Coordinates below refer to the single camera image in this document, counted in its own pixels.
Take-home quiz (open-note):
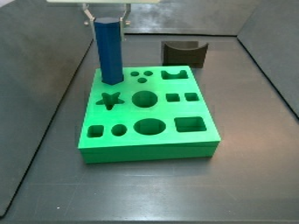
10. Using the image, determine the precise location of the blue hexagonal prism peg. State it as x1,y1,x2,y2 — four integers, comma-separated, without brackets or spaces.
94,17,124,85

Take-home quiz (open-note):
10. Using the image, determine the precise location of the green shape sorter block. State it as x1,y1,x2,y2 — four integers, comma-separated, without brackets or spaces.
79,66,220,164

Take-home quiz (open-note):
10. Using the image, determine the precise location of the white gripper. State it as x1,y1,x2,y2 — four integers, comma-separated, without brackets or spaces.
46,0,160,40

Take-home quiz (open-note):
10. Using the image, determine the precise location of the black curved arch block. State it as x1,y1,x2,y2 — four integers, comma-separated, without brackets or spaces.
162,41,210,68

